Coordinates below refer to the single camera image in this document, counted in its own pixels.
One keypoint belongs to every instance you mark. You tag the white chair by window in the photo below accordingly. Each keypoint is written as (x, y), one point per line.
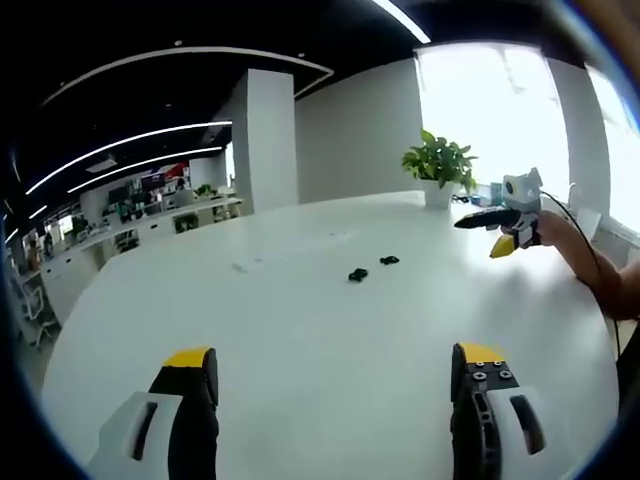
(589, 222)

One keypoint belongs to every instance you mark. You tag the white office chair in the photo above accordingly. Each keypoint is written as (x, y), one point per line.
(32, 310)

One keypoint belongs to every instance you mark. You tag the long white office counter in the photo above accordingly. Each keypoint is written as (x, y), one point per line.
(125, 240)

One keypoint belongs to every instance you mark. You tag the black plastic buckle part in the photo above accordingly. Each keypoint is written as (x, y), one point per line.
(389, 260)
(357, 275)

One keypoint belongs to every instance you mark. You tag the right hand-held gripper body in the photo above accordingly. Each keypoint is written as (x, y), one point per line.
(522, 192)

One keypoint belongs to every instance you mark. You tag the green potted plant white pot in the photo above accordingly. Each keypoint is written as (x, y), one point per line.
(440, 170)

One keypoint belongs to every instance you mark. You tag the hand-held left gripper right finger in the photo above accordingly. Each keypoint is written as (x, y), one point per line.
(500, 430)

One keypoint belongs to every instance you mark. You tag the blue box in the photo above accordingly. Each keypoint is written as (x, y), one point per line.
(496, 192)

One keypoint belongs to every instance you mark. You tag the person's right hand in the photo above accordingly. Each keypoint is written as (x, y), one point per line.
(555, 230)

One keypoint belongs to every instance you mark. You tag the person's dark clothing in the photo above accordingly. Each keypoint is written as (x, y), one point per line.
(629, 380)

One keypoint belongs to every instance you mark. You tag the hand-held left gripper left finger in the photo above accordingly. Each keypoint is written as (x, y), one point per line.
(150, 430)

